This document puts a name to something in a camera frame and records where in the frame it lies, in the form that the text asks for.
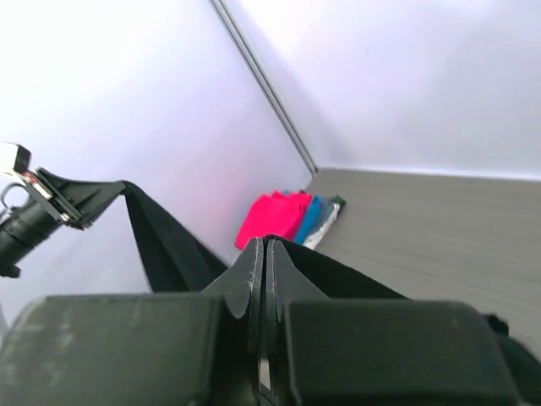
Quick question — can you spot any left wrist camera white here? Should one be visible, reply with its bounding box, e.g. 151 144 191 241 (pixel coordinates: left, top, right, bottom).
0 142 32 176

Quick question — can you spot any folded grey t shirt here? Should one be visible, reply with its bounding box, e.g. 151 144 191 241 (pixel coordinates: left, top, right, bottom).
310 199 335 233

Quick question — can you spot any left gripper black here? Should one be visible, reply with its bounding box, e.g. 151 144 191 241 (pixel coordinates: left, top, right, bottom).
1 168 126 277

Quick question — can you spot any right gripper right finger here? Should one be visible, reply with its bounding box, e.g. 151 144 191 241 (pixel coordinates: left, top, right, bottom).
266 240 520 405

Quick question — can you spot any black t shirt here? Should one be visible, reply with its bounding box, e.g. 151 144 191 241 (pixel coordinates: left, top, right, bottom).
124 183 540 405

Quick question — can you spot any left aluminium frame post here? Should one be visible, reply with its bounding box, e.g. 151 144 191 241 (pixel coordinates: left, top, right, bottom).
209 0 319 178

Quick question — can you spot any folded pink t shirt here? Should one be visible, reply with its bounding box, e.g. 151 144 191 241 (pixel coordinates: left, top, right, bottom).
234 191 312 250

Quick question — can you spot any folded white t shirt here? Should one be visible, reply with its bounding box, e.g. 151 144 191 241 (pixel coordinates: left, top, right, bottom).
303 203 341 250

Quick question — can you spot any folded green t shirt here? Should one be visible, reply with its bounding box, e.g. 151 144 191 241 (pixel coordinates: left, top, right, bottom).
331 195 346 212

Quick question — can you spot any folded blue t shirt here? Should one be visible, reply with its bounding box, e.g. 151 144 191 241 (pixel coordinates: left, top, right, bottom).
285 195 323 244

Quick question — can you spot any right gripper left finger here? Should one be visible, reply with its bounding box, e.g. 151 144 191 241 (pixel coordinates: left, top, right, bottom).
1 239 264 405

